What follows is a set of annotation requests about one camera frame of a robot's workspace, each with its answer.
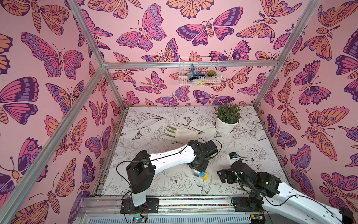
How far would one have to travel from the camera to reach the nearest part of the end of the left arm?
57 centimetres

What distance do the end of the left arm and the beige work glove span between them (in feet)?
1.10

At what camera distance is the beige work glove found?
1023mm
